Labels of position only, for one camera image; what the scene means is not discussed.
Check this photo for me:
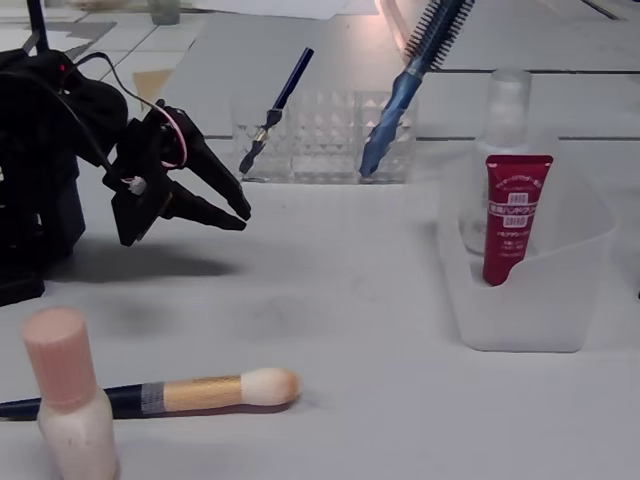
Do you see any pink cosmetic bottle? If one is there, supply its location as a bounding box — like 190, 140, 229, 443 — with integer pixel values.
20, 305, 121, 480

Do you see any translucent white plastic bin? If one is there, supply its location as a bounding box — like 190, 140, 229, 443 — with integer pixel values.
437, 127, 619, 354

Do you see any clear spray bottle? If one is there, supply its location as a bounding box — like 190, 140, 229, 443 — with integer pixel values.
458, 68, 533, 257

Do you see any red hand cream tube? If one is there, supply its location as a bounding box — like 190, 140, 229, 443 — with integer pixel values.
482, 153, 555, 287

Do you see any makeup brush with tan bristles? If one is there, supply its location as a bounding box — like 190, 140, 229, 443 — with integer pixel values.
0, 367, 302, 421

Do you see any black camera cable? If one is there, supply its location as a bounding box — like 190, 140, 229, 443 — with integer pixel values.
49, 87, 124, 184

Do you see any clear acrylic organizer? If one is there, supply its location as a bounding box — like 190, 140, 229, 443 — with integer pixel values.
230, 89, 420, 184

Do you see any brown cardboard piece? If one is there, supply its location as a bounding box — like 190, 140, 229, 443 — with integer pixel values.
132, 68, 176, 109

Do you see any blue round hairbrush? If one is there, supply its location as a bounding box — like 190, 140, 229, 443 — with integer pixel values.
358, 0, 476, 177

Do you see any thin dark blue brush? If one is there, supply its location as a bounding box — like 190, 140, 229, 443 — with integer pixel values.
238, 46, 316, 176

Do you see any black wheeled stand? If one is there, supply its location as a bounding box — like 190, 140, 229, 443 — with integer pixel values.
22, 0, 91, 56

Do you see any grey green cup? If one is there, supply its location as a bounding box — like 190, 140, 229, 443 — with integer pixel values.
149, 0, 181, 25

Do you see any red white servo cable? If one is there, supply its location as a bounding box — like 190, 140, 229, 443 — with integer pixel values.
154, 99, 190, 169

